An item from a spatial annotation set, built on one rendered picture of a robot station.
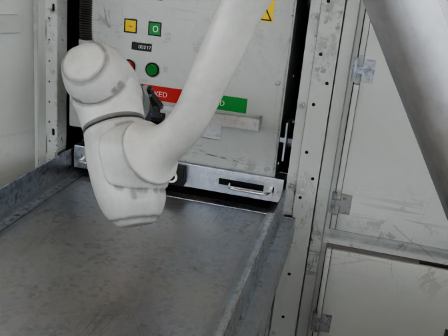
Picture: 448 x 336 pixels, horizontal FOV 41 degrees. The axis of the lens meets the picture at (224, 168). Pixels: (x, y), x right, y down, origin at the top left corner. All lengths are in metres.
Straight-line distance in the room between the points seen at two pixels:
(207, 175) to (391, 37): 0.99
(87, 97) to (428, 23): 0.56
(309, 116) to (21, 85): 0.69
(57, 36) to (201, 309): 0.77
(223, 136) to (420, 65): 0.96
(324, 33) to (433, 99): 0.81
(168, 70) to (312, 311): 0.68
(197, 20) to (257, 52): 0.15
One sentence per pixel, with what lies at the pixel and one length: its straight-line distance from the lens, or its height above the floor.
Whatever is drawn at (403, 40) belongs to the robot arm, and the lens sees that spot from 0.52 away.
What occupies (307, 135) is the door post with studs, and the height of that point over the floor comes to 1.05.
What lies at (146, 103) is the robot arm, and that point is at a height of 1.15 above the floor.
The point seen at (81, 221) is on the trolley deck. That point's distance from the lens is 1.33.
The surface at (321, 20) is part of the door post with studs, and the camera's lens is 1.32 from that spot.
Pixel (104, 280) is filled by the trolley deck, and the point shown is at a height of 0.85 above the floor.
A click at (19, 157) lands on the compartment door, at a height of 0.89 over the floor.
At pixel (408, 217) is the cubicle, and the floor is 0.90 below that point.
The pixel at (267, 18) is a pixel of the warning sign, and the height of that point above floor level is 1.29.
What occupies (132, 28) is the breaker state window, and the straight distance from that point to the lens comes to 1.46.
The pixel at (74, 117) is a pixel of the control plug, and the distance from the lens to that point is 1.44.
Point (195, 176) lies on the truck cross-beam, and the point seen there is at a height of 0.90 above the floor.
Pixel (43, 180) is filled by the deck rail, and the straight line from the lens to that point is 1.48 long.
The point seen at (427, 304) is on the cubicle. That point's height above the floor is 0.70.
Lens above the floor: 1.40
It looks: 19 degrees down
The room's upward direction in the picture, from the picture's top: 6 degrees clockwise
